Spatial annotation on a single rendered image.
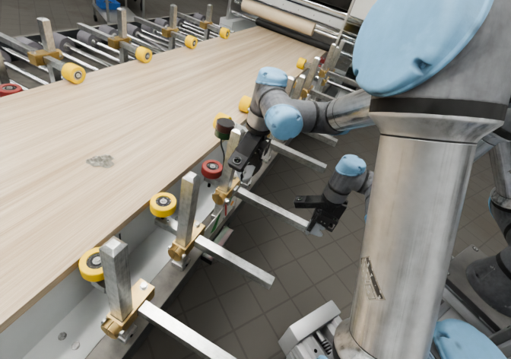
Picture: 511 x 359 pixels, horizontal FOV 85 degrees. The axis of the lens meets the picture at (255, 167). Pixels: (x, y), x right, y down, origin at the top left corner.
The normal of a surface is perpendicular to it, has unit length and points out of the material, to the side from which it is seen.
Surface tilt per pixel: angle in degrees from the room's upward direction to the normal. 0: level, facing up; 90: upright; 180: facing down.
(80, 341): 0
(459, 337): 8
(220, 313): 0
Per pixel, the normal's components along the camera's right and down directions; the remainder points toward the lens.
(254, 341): 0.23, -0.75
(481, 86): 0.03, 0.18
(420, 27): -0.94, -0.15
